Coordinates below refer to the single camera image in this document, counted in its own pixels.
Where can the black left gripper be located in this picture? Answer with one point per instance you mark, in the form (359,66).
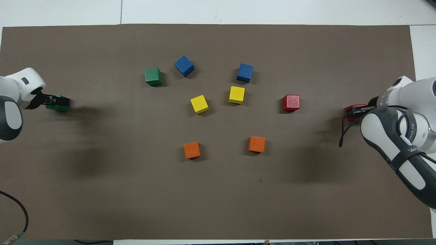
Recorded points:
(39,100)

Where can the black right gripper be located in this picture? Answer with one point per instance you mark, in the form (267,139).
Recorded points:
(369,107)

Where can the green wooden cube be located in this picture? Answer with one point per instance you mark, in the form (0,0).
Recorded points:
(61,106)
(153,76)

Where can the red wooden cube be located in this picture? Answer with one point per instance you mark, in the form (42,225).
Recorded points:
(354,108)
(291,102)

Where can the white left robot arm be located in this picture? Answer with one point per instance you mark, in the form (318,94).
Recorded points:
(13,85)

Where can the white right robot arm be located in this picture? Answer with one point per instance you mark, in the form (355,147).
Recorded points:
(378,129)

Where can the orange wooden cube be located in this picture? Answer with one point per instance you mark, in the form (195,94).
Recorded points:
(257,144)
(191,150)

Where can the blue wooden cube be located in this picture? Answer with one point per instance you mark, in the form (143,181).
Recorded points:
(245,72)
(184,66)

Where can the yellow wooden cube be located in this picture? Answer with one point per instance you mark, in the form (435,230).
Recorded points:
(236,94)
(199,104)

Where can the brown table mat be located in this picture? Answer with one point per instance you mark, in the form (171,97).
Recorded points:
(221,204)

